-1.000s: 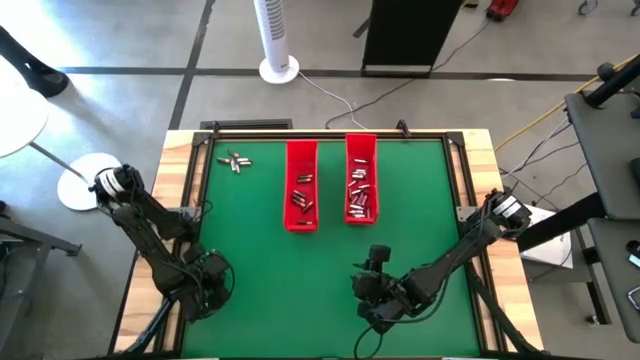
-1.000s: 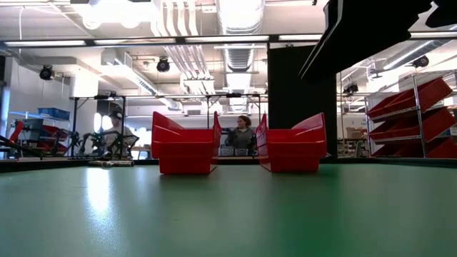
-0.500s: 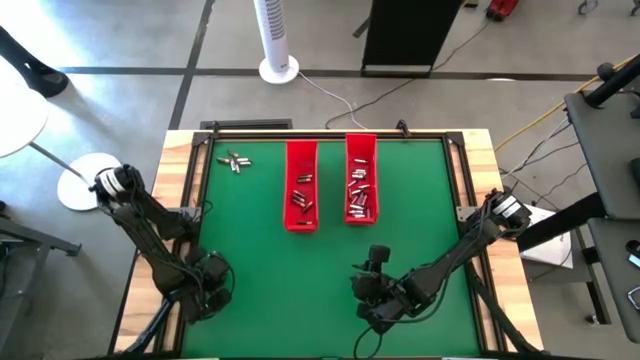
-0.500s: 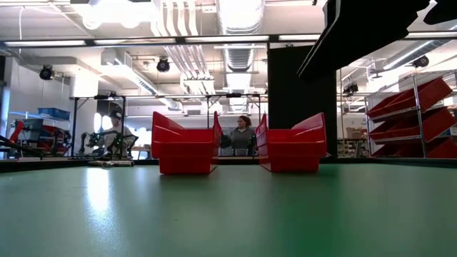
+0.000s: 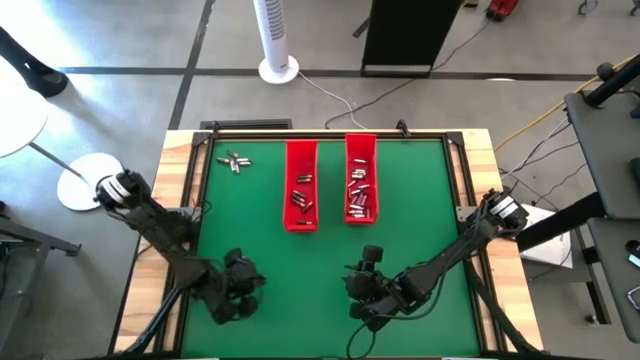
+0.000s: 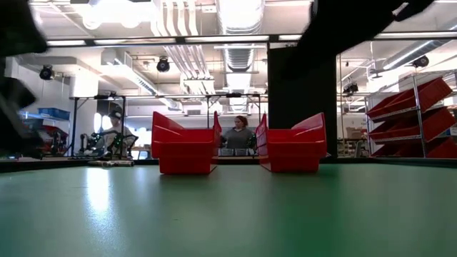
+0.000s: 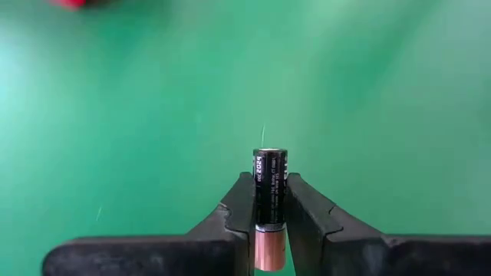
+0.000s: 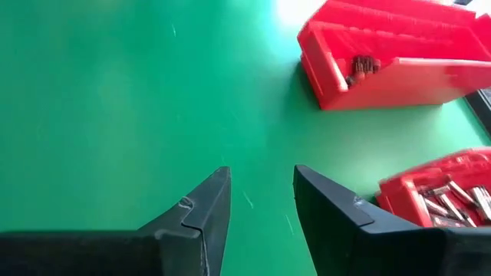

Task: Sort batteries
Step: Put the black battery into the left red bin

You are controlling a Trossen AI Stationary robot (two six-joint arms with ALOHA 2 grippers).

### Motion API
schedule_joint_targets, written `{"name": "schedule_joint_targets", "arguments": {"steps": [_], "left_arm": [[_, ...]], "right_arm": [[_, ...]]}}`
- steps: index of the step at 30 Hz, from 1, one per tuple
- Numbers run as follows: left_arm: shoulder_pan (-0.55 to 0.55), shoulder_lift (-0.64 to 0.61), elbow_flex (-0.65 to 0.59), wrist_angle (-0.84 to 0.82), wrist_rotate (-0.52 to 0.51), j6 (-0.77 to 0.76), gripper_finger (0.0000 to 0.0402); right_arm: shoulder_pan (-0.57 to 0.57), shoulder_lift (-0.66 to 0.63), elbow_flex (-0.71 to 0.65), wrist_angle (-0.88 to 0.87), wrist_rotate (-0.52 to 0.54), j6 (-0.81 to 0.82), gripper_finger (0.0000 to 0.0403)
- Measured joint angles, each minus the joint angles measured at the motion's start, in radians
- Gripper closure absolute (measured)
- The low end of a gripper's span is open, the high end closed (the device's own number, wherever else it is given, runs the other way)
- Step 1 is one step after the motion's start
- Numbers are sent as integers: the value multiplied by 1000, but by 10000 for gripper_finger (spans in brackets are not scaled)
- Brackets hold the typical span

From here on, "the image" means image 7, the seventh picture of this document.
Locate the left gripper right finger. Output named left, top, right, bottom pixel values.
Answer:
left=285, top=172, right=387, bottom=276

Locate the red plastic bin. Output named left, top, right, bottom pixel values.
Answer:
left=49, top=0, right=87, bottom=9

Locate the green table mat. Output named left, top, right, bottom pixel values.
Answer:
left=0, top=0, right=491, bottom=276

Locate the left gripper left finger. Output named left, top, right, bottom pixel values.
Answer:
left=187, top=172, right=256, bottom=276

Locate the black copper Duracell battery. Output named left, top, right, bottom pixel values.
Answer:
left=252, top=148, right=288, bottom=272

